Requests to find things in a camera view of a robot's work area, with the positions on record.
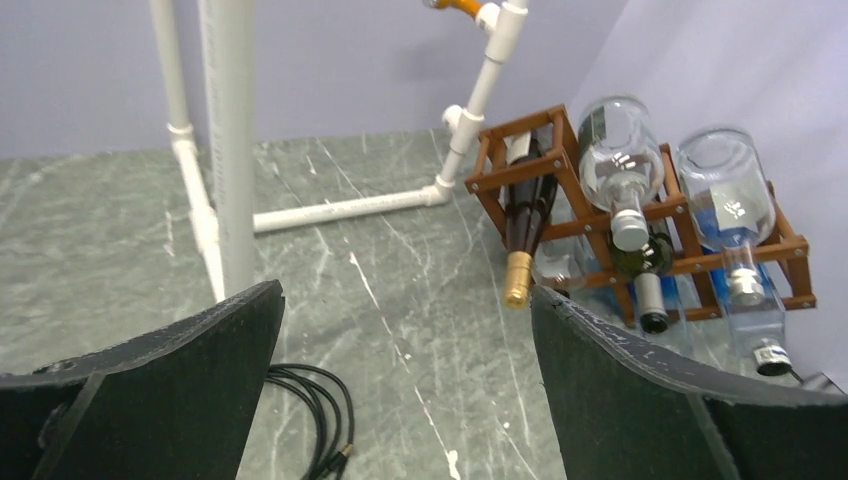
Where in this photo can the small clear bottle black cap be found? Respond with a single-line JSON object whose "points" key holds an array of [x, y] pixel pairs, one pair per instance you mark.
{"points": [[560, 264]]}

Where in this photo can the dark green wine bottle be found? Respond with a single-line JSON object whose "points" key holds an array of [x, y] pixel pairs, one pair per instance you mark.
{"points": [[645, 267]]}

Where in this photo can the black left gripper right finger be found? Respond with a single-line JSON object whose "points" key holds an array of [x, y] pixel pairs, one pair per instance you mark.
{"points": [[627, 408]]}

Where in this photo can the orange pipe valve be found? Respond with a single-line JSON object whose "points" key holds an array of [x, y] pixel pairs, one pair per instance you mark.
{"points": [[468, 7]]}

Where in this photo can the brown wooden wine rack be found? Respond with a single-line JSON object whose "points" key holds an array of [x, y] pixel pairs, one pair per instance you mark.
{"points": [[492, 173]]}

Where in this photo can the clear glass bottle white cap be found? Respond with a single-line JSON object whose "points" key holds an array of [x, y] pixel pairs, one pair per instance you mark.
{"points": [[721, 175]]}

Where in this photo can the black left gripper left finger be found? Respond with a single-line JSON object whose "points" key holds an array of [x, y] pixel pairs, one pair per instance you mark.
{"points": [[175, 403]]}

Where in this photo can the dark red wine bottle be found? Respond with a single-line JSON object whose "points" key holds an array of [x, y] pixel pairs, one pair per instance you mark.
{"points": [[527, 206]]}

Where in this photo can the blue label clear bottle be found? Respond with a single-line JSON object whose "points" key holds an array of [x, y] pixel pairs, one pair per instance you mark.
{"points": [[666, 291]]}

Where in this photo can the clear glass bottle silver cap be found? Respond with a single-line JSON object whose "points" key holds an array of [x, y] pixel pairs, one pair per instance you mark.
{"points": [[620, 165]]}

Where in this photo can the clear square bottle black cap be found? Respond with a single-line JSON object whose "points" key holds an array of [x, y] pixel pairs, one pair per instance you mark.
{"points": [[758, 324]]}

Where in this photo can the white PVC pipe frame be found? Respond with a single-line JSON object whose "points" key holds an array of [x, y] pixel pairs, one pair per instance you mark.
{"points": [[223, 219]]}

